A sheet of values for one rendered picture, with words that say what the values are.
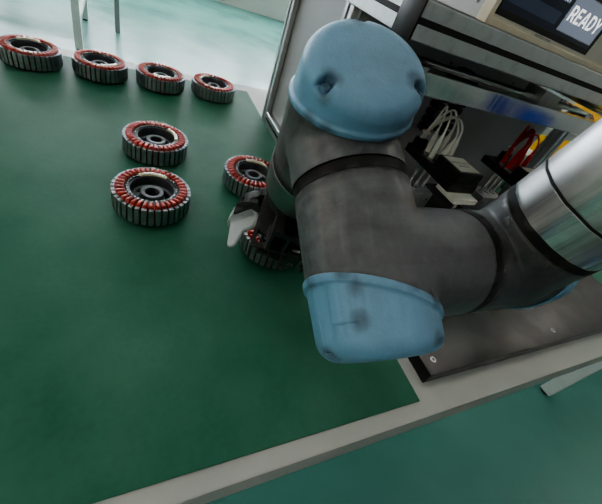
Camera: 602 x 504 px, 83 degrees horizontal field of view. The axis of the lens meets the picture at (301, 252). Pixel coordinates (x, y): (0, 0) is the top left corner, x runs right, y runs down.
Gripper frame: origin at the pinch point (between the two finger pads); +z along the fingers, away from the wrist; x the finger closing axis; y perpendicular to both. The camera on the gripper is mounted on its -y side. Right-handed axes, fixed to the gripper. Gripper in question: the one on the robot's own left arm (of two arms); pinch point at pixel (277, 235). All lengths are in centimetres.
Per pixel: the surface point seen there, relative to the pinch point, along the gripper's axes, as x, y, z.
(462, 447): 91, 30, 74
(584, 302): 66, -8, 7
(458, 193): 30.0, -18.3, 0.0
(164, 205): -16.9, 0.8, -0.3
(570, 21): 34, -42, -18
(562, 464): 136, 28, 75
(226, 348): -2.6, 17.9, -5.8
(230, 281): -4.7, 9.0, -0.7
